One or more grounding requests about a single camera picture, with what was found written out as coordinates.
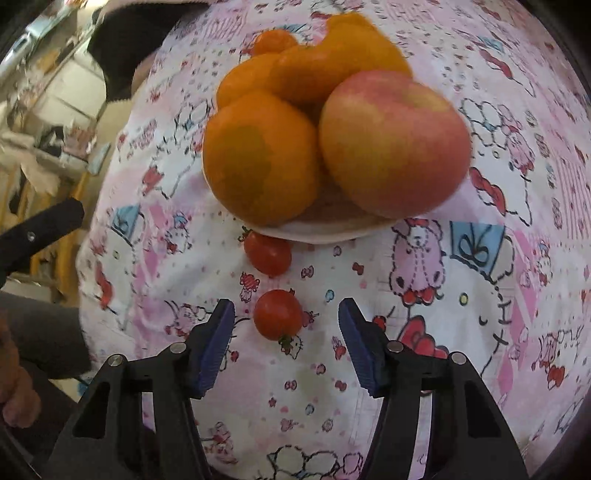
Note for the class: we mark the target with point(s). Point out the round orange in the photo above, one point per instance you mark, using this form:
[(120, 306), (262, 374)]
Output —
[(244, 78)]

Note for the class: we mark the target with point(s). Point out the dark cloth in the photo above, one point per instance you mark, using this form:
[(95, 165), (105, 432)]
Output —
[(124, 50)]

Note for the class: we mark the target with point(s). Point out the person's left hand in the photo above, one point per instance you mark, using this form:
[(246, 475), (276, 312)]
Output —
[(18, 397)]

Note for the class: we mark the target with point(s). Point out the grey cloth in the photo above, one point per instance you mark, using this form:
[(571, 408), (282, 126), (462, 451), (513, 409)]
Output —
[(51, 332)]

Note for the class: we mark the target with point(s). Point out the bumpy orange with knob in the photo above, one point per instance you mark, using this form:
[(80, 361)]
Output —
[(332, 60)]

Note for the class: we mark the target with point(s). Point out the red apple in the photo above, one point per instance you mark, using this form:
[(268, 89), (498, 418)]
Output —
[(392, 143)]

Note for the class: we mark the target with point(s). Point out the cherry tomato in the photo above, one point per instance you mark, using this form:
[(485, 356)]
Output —
[(268, 254), (278, 314)]

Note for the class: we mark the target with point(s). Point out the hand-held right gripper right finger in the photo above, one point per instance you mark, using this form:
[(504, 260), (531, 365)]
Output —
[(362, 350)]

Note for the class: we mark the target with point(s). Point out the white plate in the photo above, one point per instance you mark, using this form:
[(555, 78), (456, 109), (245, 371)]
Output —
[(323, 233)]

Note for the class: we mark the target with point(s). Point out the orange with green patch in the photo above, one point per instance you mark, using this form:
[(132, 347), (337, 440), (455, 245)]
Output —
[(258, 157)]

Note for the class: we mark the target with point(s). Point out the pink printed tablecloth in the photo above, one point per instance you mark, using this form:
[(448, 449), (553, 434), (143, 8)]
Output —
[(161, 194)]

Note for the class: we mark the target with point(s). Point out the yellow wooden frame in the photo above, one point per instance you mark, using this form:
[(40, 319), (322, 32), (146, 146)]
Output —
[(69, 258)]

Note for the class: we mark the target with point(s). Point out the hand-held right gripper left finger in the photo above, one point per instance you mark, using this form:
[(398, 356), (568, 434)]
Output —
[(214, 350)]

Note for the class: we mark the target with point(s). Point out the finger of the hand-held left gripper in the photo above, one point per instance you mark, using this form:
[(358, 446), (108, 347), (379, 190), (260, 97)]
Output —
[(41, 230)]

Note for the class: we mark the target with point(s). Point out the small tangerine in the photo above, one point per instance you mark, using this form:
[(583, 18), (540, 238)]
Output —
[(274, 42)]

